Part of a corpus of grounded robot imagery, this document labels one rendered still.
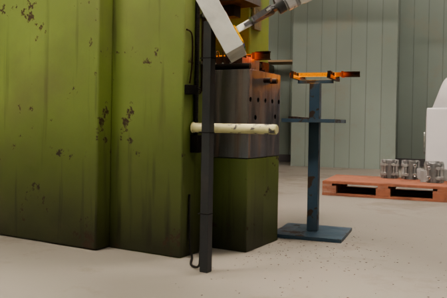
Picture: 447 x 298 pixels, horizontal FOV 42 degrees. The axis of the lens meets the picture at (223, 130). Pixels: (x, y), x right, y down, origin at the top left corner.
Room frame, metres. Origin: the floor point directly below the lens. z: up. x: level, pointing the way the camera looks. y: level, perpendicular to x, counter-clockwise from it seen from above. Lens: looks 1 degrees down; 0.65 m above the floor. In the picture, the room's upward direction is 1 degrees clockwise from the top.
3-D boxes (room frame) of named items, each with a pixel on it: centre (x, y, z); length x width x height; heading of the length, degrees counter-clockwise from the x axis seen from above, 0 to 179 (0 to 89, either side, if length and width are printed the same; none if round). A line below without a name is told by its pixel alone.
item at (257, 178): (3.17, 0.03, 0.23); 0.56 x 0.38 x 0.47; 60
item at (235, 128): (2.67, -0.05, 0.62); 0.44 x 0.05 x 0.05; 60
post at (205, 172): (2.49, 0.07, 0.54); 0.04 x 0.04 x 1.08; 60
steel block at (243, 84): (3.17, 0.03, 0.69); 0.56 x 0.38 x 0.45; 60
